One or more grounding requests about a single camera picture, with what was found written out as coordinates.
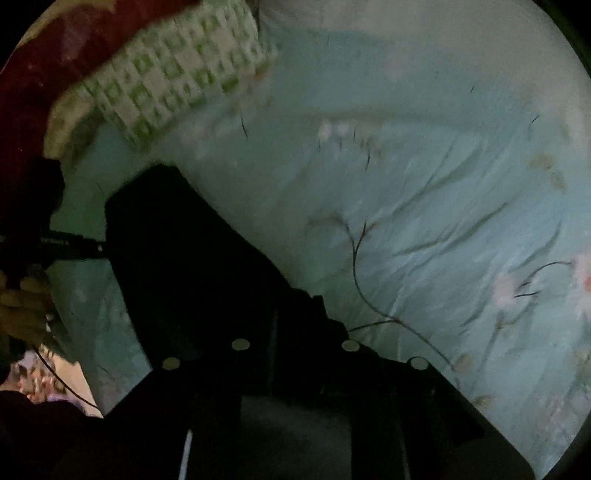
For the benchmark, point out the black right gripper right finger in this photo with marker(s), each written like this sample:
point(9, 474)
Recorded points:
point(405, 420)

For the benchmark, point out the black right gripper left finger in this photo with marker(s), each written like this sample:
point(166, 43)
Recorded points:
point(196, 420)

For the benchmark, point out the black pants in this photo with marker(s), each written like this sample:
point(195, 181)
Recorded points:
point(192, 285)

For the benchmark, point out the person's left hand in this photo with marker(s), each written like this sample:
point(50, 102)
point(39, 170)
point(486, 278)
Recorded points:
point(28, 312)

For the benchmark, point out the red blanket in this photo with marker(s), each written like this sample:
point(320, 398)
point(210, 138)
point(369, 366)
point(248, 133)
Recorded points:
point(83, 36)

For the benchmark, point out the light blue floral bedsheet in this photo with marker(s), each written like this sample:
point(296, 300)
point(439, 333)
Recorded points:
point(432, 185)

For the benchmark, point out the green white checkered pillow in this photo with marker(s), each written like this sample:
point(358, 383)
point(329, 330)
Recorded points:
point(163, 71)

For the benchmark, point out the white striped blanket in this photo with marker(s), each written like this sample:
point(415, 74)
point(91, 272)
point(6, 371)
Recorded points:
point(415, 14)

